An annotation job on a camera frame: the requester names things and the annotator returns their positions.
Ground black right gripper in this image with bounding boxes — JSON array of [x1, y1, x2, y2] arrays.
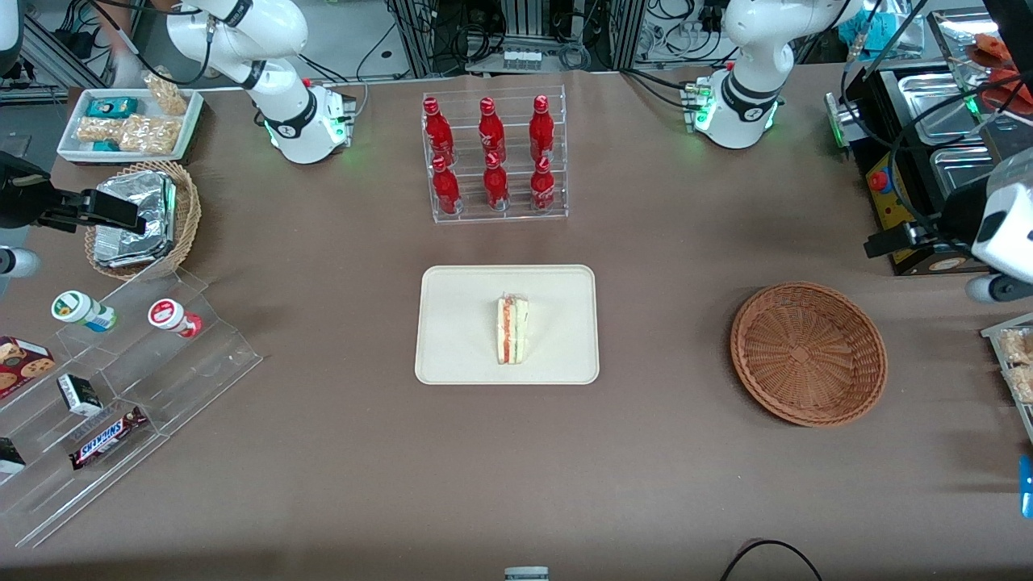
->
[[0, 153, 148, 236]]

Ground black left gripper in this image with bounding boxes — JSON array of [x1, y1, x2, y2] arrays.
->
[[865, 179, 993, 259]]

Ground triangular sandwich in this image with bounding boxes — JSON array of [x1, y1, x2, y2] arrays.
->
[[496, 294, 531, 366]]

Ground white rectangular snack tray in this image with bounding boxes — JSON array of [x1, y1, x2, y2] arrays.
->
[[56, 87, 205, 165]]

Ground light tan wicker basket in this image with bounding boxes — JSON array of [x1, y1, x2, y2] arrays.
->
[[85, 160, 202, 282]]

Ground metal edged snack tray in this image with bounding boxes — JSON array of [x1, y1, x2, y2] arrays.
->
[[981, 313, 1033, 445]]

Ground brown round wicker basket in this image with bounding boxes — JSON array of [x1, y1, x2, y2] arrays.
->
[[730, 281, 889, 427]]

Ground beige plastic serving tray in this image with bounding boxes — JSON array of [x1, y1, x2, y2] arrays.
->
[[414, 265, 600, 386]]

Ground stacked aluminium foil containers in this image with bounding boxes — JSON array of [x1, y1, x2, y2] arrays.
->
[[93, 171, 178, 269]]

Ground black food warmer cabinet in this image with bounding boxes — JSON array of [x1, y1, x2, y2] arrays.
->
[[826, 61, 1033, 277]]

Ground red emergency stop button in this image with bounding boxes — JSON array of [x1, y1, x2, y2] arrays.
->
[[868, 153, 900, 196]]

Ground steel food pan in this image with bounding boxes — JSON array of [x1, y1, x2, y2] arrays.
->
[[896, 71, 984, 148], [931, 147, 1000, 200]]

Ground green lid yogurt cup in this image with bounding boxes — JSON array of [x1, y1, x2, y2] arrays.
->
[[51, 290, 117, 333]]

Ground red lid yogurt cup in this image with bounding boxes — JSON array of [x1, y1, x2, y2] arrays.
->
[[148, 299, 203, 339]]

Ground clear bag of crackers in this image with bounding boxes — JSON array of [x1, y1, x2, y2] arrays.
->
[[143, 71, 189, 117]]

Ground red cookie box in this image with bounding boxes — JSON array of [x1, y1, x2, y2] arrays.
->
[[0, 336, 56, 400]]

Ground orange red food item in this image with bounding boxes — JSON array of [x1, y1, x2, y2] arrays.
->
[[968, 32, 1033, 115]]

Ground clear acrylic stepped stand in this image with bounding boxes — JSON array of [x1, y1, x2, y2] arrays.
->
[[0, 266, 264, 550]]

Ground teal cloth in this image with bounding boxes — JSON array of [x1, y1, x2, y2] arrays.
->
[[839, 8, 886, 47]]

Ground brown Snickers bar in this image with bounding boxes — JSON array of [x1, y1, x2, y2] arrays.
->
[[69, 406, 149, 471]]

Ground red cola bottle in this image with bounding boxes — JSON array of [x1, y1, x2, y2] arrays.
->
[[483, 152, 511, 212], [529, 95, 557, 162], [423, 97, 455, 164], [478, 97, 508, 162], [529, 156, 558, 213], [431, 155, 462, 215]]

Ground clear acrylic bottle rack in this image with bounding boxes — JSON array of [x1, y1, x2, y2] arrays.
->
[[421, 85, 569, 225]]

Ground black looped cable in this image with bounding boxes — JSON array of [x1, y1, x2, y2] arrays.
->
[[839, 48, 981, 243]]

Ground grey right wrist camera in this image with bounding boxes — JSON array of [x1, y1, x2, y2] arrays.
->
[[0, 246, 41, 280]]

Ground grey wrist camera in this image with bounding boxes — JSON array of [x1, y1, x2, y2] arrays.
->
[[0, 246, 41, 280], [965, 274, 1010, 305]]

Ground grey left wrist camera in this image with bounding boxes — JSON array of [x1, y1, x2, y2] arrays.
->
[[965, 274, 1010, 305]]

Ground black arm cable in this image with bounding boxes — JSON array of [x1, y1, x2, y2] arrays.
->
[[87, 0, 215, 87]]

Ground aluminium equipment frame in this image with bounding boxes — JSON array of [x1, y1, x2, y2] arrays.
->
[[386, 0, 648, 79]]

